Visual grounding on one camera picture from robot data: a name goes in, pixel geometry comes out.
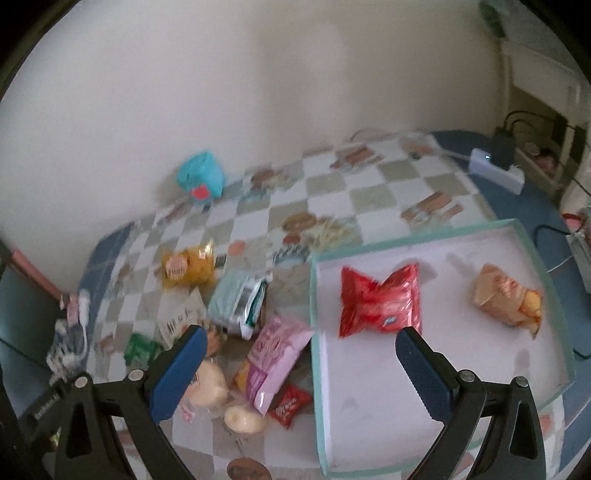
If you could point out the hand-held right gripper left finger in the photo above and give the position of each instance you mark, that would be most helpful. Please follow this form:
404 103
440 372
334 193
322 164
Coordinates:
178 376

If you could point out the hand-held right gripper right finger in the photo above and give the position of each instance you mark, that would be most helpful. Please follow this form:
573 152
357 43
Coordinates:
422 378

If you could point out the cream bun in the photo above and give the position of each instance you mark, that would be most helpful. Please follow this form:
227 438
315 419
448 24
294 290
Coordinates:
210 387

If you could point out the teal rimmed white tray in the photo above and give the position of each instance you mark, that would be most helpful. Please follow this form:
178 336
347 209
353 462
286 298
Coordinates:
392 406

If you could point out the white printed snack packet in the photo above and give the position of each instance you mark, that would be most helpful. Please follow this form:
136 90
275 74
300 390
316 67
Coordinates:
180 323

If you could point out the small orange snack packet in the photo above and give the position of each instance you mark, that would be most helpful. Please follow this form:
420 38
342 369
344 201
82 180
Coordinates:
241 376

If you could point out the round cream pastry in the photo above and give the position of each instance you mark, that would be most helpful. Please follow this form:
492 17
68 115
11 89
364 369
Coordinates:
242 417

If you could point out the large red snack packet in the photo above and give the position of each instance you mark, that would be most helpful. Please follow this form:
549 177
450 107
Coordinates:
378 300

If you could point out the mint green snack packet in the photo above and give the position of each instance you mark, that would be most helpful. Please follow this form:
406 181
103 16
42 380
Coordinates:
231 295

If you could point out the pink snack packet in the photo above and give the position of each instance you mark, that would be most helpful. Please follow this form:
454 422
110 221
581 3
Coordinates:
277 355

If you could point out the yellow snack packet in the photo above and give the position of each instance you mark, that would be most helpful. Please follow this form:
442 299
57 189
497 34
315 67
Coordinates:
194 265

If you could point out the small red snack packet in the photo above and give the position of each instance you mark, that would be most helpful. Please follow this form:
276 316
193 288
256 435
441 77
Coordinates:
288 406

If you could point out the tan orange snack packet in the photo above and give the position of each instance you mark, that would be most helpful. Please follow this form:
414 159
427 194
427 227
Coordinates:
503 295

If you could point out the crumpled printed cloth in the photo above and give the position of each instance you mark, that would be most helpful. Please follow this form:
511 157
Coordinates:
62 350

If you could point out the pink card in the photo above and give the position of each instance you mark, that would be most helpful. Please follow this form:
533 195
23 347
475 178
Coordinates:
70 310

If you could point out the white device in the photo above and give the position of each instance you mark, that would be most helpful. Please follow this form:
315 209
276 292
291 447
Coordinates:
582 254

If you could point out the teal box with red label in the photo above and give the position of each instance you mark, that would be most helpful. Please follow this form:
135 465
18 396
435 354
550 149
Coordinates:
203 170

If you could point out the white power strip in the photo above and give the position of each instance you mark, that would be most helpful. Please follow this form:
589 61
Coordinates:
498 177

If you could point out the checkered printed tablecloth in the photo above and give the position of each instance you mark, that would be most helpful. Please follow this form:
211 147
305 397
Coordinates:
323 184

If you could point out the black charger plug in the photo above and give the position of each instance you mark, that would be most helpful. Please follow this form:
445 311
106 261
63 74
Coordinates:
502 147

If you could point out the white cabinet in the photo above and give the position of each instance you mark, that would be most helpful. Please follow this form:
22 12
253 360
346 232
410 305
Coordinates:
540 69

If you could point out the green object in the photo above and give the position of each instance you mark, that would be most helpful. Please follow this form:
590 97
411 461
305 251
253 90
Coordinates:
491 16

